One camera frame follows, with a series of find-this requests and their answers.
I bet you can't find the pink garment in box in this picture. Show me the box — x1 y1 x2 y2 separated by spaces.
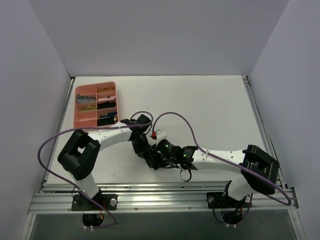
97 95 117 102

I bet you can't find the striped rolled garment in box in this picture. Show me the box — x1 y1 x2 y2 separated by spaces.
75 94 96 104

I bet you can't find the black striped underwear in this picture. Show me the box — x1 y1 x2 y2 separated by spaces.
146 148 169 170

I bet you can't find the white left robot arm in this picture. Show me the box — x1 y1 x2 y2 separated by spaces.
57 114 153 210

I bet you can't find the yellow garment in box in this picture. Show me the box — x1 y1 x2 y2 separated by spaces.
97 86 115 93

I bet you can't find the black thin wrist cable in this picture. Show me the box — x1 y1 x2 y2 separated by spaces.
179 168 193 183

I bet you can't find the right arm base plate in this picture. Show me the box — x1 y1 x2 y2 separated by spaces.
206 191 252 209

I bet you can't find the black rolled garment in box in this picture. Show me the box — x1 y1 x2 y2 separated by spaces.
97 101 117 110

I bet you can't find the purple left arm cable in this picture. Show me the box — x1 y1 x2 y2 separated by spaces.
37 110 154 229

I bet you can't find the navy garment in box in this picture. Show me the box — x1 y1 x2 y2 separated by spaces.
99 111 118 119

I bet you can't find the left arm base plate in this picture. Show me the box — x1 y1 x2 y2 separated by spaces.
71 193 118 212

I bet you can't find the pink compartment organizer box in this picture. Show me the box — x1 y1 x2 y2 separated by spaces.
73 81 120 128

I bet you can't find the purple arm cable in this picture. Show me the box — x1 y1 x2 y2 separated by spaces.
37 110 154 229
152 111 292 223

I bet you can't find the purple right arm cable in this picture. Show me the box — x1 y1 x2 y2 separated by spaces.
152 111 292 223

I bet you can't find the olive garment in box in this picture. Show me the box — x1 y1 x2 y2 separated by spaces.
84 105 96 111

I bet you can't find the black garment in lower compartment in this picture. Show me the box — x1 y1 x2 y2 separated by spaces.
97 117 117 127

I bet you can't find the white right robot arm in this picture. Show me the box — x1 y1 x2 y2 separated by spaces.
150 130 280 207

